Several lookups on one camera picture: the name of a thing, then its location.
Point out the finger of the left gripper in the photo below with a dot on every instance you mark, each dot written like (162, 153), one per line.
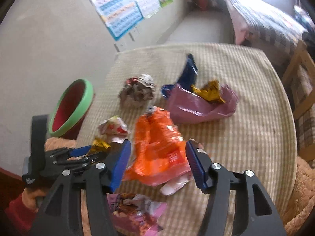
(80, 151)

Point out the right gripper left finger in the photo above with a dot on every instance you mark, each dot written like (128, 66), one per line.
(60, 212)

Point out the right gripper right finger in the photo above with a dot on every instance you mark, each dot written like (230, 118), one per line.
(255, 212)

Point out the white red candy wrapper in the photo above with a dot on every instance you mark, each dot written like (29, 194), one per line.
(113, 126)

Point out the pink white paper wrapper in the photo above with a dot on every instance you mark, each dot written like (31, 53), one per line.
(175, 184)

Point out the orange plastic bag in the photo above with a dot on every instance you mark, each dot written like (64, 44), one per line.
(159, 149)

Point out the purple snack bag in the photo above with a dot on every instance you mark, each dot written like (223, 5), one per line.
(135, 214)

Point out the pink plastic bag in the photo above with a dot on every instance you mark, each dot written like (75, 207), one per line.
(188, 108)

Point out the red grey paper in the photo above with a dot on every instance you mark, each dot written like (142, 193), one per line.
(137, 91)

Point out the yellow snack wrapper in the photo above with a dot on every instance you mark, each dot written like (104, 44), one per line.
(211, 92)

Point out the dark blue snack wrapper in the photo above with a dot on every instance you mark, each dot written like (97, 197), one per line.
(185, 80)

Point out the green red trash bin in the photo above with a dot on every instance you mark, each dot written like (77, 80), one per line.
(71, 110)

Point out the beige checked table cloth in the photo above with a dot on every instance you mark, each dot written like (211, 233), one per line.
(260, 135)

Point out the orange fuzzy cushion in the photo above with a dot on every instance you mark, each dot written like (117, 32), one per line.
(301, 201)

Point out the wooden chair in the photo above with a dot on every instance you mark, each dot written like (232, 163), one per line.
(299, 79)

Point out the bed with checked quilt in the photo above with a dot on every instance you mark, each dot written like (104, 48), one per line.
(256, 19)

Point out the red bucket on floor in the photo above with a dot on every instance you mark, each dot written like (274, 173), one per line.
(203, 5)

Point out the white wall socket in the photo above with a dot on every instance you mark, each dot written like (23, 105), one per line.
(134, 34)

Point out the blue pinyin wall poster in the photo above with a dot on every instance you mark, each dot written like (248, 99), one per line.
(119, 16)

